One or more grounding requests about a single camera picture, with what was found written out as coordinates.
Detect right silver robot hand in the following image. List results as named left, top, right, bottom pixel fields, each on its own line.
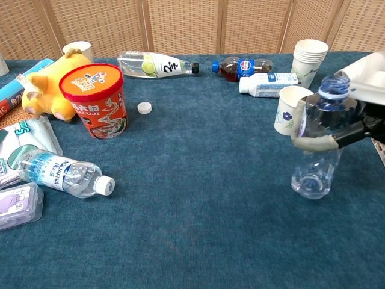
left=291, top=68, right=385, bottom=152

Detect clear water bottle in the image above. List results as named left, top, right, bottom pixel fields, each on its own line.
left=291, top=74, right=351, bottom=200

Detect paper cup blue flower print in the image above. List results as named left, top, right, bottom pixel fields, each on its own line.
left=274, top=85, right=315, bottom=138

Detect white milk bottle blue label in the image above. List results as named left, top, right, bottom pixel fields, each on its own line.
left=239, top=72, right=300, bottom=98

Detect Pepsi cola bottle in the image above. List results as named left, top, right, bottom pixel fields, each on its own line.
left=211, top=56, right=274, bottom=83

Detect clear bottle lime label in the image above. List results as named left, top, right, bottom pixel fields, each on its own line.
left=116, top=51, right=200, bottom=79

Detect red-lidded round container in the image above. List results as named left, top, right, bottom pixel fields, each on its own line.
left=58, top=63, right=129, bottom=140

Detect plain white paper cup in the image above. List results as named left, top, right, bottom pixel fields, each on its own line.
left=62, top=40, right=94, bottom=64

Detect capped Aquafina water bottle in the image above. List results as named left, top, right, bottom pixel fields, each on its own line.
left=18, top=149, right=116, bottom=199

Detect white paper cup grey print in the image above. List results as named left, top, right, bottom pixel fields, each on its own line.
left=0, top=54, right=10, bottom=78

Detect white plastic bag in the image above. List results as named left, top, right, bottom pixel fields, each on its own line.
left=351, top=50, right=385, bottom=72

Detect red green cookie box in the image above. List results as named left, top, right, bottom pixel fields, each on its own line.
left=371, top=137, right=385, bottom=166

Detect stacked white paper cups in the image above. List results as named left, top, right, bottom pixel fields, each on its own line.
left=291, top=39, right=330, bottom=89

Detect wooden rattan folding screen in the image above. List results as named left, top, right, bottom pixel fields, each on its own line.
left=0, top=0, right=385, bottom=61

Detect yellow plush toy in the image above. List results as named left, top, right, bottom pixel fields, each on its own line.
left=21, top=48, right=93, bottom=123

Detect white green snack bag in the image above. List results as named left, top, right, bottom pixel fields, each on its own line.
left=0, top=116, right=63, bottom=190

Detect long blue plastic wrap box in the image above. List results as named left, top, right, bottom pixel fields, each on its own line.
left=0, top=58, right=55, bottom=121

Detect round woven brown coaster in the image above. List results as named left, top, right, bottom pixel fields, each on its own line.
left=0, top=105, right=29, bottom=131

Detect clear case purple insert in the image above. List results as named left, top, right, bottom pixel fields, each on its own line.
left=0, top=182, right=45, bottom=232

